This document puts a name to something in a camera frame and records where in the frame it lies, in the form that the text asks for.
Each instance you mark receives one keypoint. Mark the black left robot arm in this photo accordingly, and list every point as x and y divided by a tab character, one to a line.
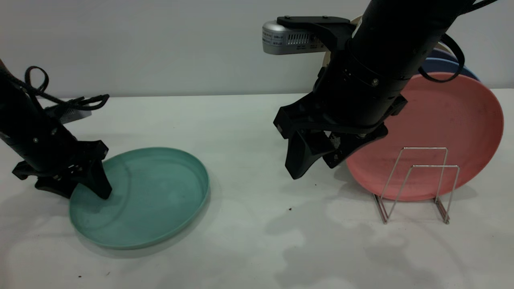
22	116

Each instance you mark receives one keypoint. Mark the black right camera mount bracket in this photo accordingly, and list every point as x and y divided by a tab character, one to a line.
321	24

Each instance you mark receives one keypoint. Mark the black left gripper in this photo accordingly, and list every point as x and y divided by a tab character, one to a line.
76	154

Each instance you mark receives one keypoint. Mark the purple round plate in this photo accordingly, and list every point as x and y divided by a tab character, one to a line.
443	54

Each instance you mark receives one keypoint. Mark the pink round plate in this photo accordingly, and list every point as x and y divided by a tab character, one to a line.
441	120

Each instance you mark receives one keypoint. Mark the blue round plate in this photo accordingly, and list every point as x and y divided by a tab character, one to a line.
453	66

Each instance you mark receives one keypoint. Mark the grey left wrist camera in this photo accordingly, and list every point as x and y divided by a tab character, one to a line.
70	115

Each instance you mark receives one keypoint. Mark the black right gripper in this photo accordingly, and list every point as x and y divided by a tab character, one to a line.
345	108

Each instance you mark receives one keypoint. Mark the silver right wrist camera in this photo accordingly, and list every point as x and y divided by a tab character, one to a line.
281	40

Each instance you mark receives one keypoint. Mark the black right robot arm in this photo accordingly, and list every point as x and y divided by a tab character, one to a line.
401	36

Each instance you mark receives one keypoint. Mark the green round plate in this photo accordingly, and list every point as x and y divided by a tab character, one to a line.
152	196

